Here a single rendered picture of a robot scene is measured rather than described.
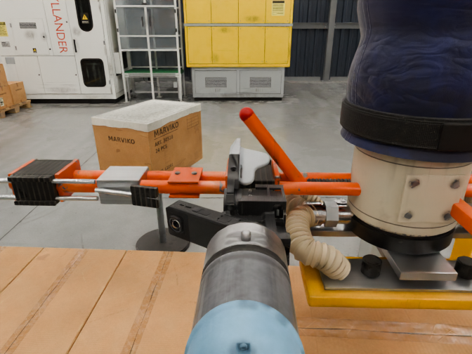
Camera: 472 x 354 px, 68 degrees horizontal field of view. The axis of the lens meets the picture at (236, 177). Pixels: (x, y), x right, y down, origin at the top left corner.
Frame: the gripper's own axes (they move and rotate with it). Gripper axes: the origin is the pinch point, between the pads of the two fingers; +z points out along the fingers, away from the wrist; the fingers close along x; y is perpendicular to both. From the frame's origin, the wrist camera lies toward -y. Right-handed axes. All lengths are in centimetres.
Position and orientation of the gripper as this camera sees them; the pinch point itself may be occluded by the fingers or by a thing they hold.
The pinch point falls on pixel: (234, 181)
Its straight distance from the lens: 58.2
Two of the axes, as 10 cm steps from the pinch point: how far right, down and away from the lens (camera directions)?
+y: 10.0, 0.1, -0.3
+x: 0.0, -9.2, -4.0
